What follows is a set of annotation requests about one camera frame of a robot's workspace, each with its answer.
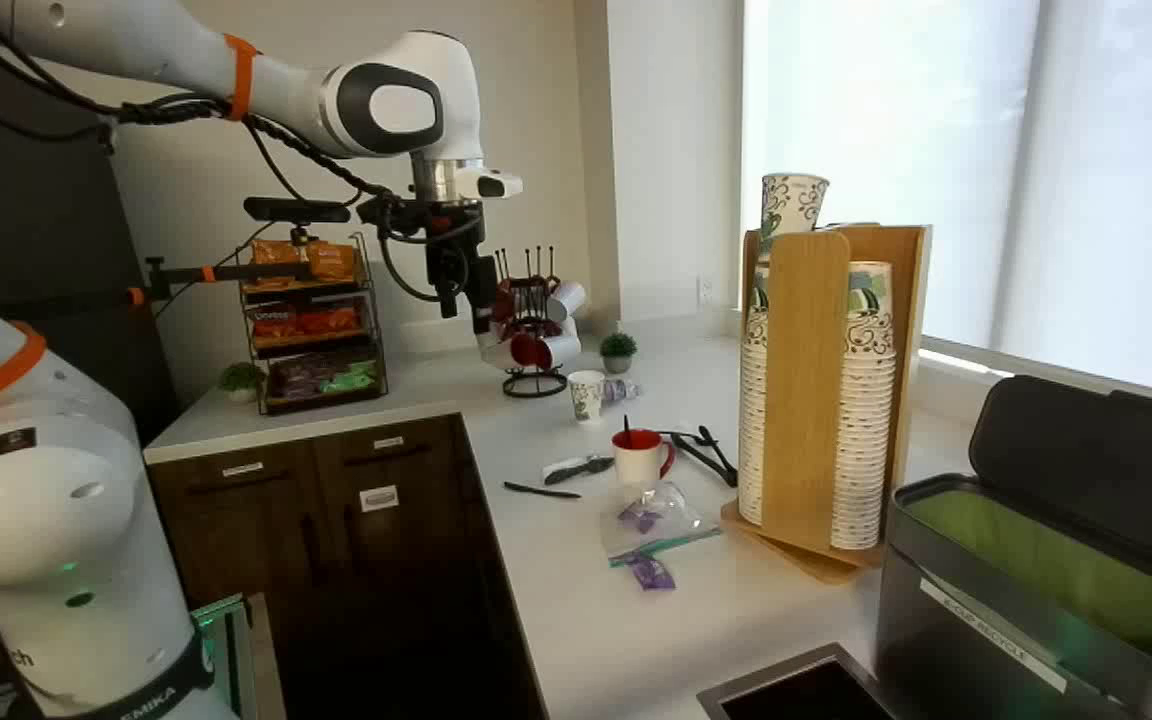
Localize dark brown wooden cabinet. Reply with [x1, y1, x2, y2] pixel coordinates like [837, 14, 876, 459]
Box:
[143, 412, 549, 720]

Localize steel trash bin green liner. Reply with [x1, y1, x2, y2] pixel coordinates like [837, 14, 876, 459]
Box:
[870, 374, 1152, 720]

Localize black wire mug rack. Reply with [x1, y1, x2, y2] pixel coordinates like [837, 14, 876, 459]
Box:
[484, 240, 594, 406]

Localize clear-wrapped black cutlery pack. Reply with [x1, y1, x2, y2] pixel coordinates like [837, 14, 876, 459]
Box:
[541, 452, 618, 490]

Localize short patterned paper cup stack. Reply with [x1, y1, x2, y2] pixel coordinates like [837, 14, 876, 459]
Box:
[737, 252, 775, 528]

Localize protruding patterned paper cup stack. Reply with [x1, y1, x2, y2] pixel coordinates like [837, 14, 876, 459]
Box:
[756, 167, 837, 262]

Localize tiered snack organizer rack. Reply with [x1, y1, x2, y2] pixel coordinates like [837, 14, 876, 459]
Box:
[237, 235, 392, 419]

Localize white window roller blind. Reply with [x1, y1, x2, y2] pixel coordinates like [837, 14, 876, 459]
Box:
[738, 0, 1152, 410]

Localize large black panel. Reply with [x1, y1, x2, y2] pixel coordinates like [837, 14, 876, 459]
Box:
[0, 44, 183, 447]

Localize white mug red interior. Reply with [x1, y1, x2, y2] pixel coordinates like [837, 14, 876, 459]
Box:
[609, 425, 679, 494]

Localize small green potted plant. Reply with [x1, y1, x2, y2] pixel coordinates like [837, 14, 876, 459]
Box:
[594, 330, 640, 382]
[214, 357, 267, 406]

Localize wooden cup dispenser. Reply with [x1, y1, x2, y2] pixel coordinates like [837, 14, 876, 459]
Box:
[720, 215, 937, 582]

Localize black countertop sink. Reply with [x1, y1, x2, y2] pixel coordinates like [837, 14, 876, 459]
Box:
[690, 642, 902, 720]

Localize clear zip bag purple items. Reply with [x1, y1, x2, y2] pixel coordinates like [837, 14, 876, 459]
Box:
[594, 484, 727, 601]

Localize tall patterned paper cup stack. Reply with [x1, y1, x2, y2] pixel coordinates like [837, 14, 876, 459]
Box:
[826, 256, 899, 555]

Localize black marker pen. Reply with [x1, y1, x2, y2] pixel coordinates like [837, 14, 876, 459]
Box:
[500, 476, 582, 505]

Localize black plastic tongs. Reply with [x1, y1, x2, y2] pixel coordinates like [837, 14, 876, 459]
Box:
[663, 419, 744, 494]

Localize plain white mug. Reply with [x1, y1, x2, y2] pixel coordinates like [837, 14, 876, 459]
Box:
[541, 280, 590, 330]

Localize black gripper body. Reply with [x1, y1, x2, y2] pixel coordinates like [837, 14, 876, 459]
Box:
[419, 201, 494, 297]

